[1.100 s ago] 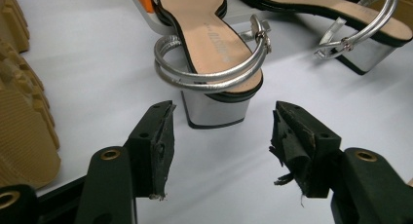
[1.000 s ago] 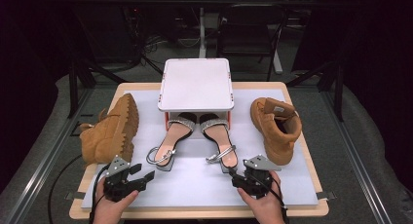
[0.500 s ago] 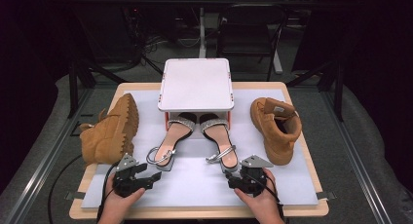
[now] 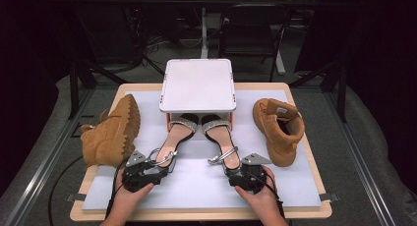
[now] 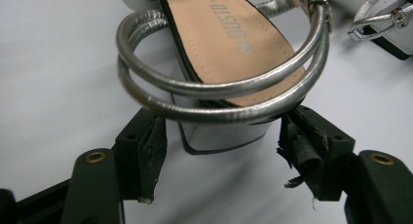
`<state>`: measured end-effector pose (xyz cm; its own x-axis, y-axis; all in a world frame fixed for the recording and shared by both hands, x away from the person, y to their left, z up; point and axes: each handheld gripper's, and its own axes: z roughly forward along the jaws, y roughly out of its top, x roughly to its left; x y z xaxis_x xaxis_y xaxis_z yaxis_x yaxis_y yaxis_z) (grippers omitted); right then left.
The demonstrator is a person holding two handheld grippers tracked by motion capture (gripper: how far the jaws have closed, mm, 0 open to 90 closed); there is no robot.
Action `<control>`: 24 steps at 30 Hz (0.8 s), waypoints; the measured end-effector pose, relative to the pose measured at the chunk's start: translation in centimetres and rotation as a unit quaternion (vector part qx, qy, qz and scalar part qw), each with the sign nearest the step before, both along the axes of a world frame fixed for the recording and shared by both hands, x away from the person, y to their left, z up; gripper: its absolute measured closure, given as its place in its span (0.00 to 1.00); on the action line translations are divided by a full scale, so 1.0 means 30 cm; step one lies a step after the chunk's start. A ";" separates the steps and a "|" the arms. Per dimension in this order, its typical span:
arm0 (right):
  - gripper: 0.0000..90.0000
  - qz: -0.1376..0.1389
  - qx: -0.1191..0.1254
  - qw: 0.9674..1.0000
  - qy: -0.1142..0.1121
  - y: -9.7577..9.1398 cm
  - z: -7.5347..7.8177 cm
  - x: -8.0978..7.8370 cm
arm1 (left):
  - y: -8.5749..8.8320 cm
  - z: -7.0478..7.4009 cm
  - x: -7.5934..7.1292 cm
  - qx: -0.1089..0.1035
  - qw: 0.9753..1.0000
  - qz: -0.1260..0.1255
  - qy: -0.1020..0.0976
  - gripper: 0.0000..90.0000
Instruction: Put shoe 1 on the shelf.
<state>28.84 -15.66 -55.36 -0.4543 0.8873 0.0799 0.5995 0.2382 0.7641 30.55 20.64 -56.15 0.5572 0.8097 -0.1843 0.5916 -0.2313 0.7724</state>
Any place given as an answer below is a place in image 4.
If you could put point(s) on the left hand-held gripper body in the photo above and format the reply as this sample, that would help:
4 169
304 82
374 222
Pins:
137 180

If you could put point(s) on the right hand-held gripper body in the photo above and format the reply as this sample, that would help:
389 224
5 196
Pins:
252 180

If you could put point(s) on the tan suede boot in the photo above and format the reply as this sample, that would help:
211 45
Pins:
278 137
108 137

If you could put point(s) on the white two-tier shoe rack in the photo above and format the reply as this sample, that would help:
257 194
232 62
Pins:
198 85

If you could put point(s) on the person's left hand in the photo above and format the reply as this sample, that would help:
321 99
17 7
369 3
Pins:
126 203

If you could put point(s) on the person's right hand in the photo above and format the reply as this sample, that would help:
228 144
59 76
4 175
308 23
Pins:
265 203

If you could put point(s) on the white table mat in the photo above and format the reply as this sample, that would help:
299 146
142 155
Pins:
196 190

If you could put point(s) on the grey tape strip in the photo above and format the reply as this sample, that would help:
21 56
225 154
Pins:
329 197
76 197

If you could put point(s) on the black metal stand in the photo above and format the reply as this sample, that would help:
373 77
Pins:
74 95
342 98

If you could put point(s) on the black folding chair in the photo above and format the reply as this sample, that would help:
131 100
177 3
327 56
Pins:
249 32

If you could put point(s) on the aluminium frame rail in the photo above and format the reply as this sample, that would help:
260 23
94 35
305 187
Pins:
60 136
357 154

